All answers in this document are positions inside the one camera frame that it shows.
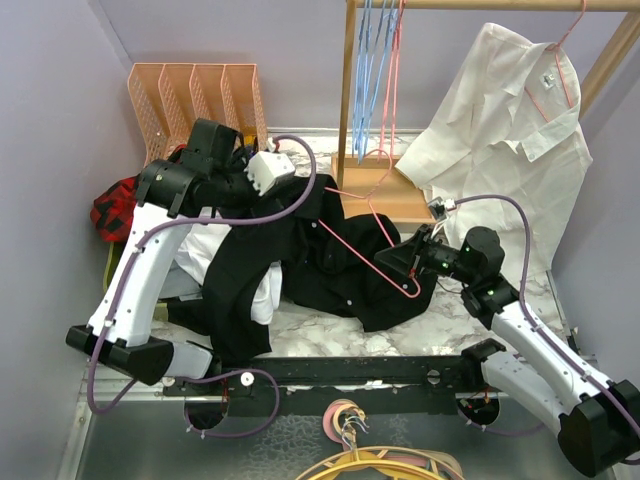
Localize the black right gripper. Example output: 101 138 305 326
376 223 477 284

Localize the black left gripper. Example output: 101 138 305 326
212 147 283 238

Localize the pink wire hanger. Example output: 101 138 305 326
319 148 422 300

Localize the black button shirt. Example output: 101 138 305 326
167 174 436 362

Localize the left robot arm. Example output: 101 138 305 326
65 119 295 395

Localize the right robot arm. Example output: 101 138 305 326
375 225 639 478

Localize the white crumpled shirt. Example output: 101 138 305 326
159 224 283 325

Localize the pink hanger bundle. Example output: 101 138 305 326
380 0 406 157

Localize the red black plaid shirt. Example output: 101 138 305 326
90 176 139 243

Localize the white hanging shirt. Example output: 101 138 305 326
396 23 593 281

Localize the pink hanger pile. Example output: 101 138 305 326
322 399 463 479

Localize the yellow hanger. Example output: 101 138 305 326
297 444 444 479

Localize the blue hanger bundle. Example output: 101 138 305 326
352 1 399 163

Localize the pink hanger holding shirt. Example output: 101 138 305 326
546 0 587 109

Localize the wooden clothes rack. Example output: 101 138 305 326
331 1 639 231

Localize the peach file organizer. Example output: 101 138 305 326
127 63 269 163

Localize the green laundry basket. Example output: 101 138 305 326
103 243 168 322

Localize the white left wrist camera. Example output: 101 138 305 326
244 150 295 196

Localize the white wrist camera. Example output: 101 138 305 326
427 197 457 238
244 150 295 196

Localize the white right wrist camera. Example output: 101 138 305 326
427 197 457 238

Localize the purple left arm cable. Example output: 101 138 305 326
87 134 319 440

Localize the black mounting rail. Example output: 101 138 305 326
164 344 521 419

